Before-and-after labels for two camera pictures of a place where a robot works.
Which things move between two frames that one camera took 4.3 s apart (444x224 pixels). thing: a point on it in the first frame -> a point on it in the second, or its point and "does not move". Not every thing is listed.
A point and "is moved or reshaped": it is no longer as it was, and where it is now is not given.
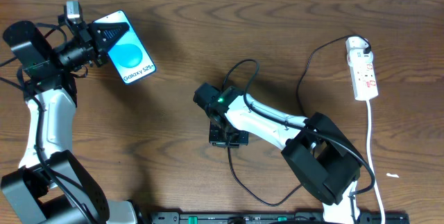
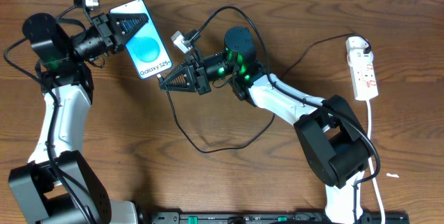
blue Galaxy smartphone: (129, 55) is moved or reshaped
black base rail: (284, 218) does not move
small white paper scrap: (395, 175) does not move
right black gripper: (228, 139) -> (201, 77)
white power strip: (361, 70) does not move
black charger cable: (297, 97) -> (263, 135)
